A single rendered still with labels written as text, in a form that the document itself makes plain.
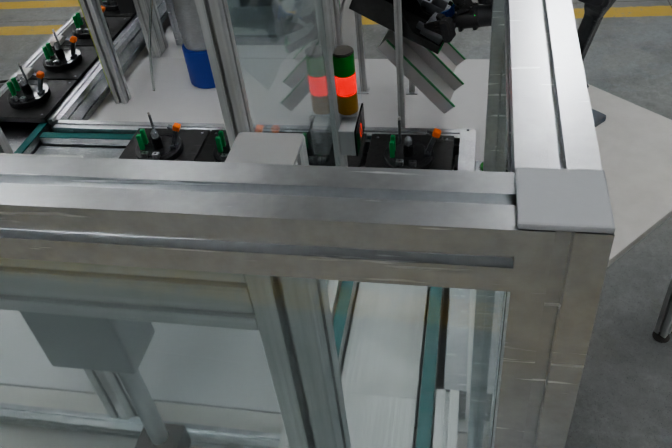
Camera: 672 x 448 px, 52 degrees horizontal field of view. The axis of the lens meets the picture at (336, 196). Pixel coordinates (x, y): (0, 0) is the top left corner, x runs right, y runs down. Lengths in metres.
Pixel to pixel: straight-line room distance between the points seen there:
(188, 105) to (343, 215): 2.30
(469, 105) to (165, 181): 2.10
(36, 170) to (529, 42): 0.22
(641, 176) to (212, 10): 1.51
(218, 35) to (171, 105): 1.67
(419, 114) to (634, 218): 0.76
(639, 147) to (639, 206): 0.27
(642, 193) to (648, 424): 0.89
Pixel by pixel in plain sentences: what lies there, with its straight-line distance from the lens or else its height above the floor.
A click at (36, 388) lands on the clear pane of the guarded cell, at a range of 0.42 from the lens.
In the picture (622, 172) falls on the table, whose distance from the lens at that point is 2.12.
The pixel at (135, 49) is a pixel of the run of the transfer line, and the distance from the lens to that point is 2.93.
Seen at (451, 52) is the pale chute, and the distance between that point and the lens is 2.28.
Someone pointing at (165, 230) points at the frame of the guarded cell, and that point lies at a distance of 0.26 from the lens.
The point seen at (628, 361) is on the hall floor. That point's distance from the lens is 2.75.
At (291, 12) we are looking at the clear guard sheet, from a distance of 1.24.
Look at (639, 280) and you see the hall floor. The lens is 3.03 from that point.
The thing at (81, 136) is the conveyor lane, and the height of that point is 0.95.
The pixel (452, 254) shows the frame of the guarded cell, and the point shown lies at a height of 1.97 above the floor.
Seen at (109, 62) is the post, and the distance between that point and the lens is 2.56.
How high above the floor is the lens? 2.15
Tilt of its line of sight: 40 degrees down
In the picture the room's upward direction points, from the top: 7 degrees counter-clockwise
